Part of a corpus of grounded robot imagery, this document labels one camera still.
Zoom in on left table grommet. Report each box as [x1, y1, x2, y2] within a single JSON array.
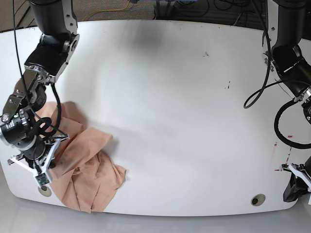
[[38, 185, 52, 197]]

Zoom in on wrist camera, image-left gripper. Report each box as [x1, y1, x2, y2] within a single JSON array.
[[34, 171, 52, 187]]

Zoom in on red tape rectangle marker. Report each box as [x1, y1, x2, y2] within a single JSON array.
[[274, 143, 292, 171]]

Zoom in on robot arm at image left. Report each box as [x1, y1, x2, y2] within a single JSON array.
[[0, 0, 80, 186]]

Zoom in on black floor cables top left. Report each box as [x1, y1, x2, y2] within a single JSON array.
[[12, 0, 37, 29]]

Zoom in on table grommet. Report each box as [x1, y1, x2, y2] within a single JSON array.
[[251, 194, 266, 207], [38, 185, 52, 197]]

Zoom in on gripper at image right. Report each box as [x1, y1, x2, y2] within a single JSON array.
[[283, 157, 311, 202]]

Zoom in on peach t-shirt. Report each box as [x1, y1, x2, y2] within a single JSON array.
[[49, 101, 126, 213]]

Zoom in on black cable on image-right arm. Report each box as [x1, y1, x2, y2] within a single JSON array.
[[243, 0, 311, 150]]

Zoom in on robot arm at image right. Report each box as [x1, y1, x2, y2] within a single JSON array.
[[262, 0, 311, 150]]

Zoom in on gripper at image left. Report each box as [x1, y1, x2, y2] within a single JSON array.
[[7, 134, 69, 177]]

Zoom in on black floor cables top right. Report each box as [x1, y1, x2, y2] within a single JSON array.
[[154, 0, 268, 26]]

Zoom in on right table grommet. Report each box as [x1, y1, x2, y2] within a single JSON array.
[[251, 194, 266, 207]]

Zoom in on black floor cables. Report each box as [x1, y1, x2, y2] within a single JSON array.
[[12, 0, 37, 29], [154, 0, 268, 26]]

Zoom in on yellow cable on floor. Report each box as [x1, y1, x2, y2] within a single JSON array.
[[82, 0, 132, 22]]

